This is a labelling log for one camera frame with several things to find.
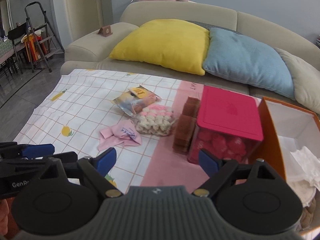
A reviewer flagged pink cloth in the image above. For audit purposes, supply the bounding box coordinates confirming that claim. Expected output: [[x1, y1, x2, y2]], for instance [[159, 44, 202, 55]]
[[97, 119, 142, 151]]

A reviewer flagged pink white knitted scrunchie pack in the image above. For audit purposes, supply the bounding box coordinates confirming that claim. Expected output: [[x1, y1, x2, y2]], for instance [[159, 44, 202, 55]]
[[136, 104, 175, 137]]

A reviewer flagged yellow labelled plastic packet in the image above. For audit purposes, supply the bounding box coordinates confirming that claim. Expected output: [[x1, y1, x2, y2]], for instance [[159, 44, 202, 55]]
[[112, 86, 161, 116]]

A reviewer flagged white item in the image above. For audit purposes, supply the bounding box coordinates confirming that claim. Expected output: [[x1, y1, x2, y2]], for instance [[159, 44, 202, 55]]
[[287, 180, 317, 207]]

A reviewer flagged white cloth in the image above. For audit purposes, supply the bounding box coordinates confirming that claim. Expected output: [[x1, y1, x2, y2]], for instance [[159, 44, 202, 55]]
[[291, 146, 319, 190]]

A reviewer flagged brown knitted soft item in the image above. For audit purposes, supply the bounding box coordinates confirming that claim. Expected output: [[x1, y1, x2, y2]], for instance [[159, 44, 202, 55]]
[[300, 198, 316, 230]]

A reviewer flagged person's left hand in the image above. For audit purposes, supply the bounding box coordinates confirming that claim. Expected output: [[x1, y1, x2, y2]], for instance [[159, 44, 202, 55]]
[[0, 198, 19, 239]]

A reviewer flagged red lidded storage cube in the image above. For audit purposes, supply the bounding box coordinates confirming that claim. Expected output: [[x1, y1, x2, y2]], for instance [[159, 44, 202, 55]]
[[188, 86, 264, 164]]

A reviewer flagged brown ridged block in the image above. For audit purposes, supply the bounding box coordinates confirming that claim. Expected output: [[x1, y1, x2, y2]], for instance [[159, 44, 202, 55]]
[[172, 97, 200, 154]]

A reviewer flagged pink paper mat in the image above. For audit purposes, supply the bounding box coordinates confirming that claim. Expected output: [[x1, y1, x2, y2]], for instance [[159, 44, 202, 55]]
[[142, 81, 207, 191]]

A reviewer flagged white lemon grid tablecloth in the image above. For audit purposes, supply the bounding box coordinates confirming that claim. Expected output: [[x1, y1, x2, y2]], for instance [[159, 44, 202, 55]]
[[13, 68, 183, 188]]

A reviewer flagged orange cardboard box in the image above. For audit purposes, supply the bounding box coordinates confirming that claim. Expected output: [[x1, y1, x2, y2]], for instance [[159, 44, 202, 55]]
[[249, 96, 320, 235]]

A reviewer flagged black step ladder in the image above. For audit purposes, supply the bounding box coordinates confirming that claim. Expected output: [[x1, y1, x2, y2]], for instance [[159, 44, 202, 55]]
[[24, 1, 65, 73]]

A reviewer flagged light blue cushion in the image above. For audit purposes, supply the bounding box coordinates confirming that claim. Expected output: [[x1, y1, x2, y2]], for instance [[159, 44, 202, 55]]
[[202, 28, 295, 100]]

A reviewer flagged beige fabric sofa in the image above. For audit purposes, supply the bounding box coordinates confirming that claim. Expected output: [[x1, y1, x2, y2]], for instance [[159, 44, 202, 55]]
[[61, 1, 319, 113]]

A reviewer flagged beige grey cushion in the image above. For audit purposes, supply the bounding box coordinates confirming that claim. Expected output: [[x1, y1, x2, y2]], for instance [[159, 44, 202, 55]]
[[275, 48, 320, 115]]

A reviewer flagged yellow cushion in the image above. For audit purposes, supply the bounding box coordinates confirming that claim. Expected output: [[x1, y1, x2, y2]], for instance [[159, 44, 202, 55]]
[[108, 19, 209, 76]]

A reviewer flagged small brown card stand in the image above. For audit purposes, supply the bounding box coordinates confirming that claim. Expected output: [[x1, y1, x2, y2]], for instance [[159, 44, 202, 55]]
[[98, 25, 112, 37]]

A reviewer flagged beige door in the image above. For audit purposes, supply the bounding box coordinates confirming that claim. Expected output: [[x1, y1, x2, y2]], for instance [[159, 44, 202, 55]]
[[64, 0, 103, 41]]

